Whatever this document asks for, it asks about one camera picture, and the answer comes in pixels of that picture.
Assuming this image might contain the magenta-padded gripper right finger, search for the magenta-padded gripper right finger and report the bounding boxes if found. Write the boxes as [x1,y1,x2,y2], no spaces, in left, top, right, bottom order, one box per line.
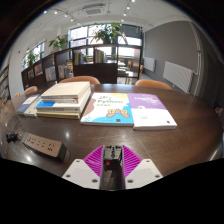
[121,145,164,190]

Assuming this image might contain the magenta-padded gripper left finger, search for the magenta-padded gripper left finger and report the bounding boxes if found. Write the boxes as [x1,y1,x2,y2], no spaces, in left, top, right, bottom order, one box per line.
[61,145,105,190]

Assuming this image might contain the small black charger block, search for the small black charger block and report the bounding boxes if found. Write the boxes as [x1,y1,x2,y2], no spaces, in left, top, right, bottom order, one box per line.
[101,144,124,172]

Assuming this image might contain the black power strip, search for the black power strip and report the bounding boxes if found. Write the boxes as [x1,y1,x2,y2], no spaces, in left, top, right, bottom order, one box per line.
[21,132,68,163]

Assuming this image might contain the purple and white book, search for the purple and white book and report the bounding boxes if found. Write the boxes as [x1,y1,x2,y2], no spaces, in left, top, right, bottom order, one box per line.
[127,92,178,131]

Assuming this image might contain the yellow-edged book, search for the yellow-edged book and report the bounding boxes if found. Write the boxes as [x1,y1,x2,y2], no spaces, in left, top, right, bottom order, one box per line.
[35,109,83,120]

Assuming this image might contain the white book with colourful illustration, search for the white book with colourful illustration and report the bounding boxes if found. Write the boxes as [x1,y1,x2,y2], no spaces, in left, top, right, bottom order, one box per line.
[80,92,135,127]

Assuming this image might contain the white book with blue band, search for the white book with blue band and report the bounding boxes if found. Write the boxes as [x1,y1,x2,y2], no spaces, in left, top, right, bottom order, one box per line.
[35,89,92,113]

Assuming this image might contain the plain white book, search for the plain white book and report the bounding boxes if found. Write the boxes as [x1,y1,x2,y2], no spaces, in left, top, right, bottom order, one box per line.
[23,95,44,118]

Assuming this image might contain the blue and white book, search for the blue and white book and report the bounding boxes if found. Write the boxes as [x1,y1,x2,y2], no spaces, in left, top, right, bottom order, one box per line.
[16,94,42,116]

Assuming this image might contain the orange chairs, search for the orange chairs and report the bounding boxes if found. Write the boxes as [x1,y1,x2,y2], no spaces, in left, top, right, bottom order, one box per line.
[13,75,173,99]

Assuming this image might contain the dark open shelf unit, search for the dark open shelf unit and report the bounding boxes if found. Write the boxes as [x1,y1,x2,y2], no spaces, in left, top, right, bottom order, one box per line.
[20,44,144,91]

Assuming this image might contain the potted green plant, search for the potted green plant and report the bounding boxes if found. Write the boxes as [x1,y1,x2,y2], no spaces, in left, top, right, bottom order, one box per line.
[24,49,40,68]
[48,34,69,52]
[91,22,123,45]

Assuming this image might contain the ceiling spot lights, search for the ceiling spot lights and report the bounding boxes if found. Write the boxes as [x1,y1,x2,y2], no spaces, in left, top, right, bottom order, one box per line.
[42,0,137,26]

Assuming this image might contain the ceiling air conditioner vent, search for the ceiling air conditioner vent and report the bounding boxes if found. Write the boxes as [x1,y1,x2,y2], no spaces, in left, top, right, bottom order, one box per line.
[81,3,108,17]

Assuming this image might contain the bundled black power cable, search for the bundled black power cable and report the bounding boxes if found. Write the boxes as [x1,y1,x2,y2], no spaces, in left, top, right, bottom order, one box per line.
[4,131,24,144]

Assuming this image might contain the large white wall radiator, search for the large white wall radiator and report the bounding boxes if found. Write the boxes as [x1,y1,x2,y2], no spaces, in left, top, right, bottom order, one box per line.
[162,60,195,94]

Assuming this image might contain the small white wall radiator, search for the small white wall radiator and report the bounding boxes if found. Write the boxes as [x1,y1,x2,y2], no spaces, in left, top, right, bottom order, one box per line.
[143,56,157,73]

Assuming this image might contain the tall wall bookshelf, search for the tall wall bookshelf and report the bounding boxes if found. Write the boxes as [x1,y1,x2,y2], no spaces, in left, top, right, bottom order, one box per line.
[0,64,10,108]

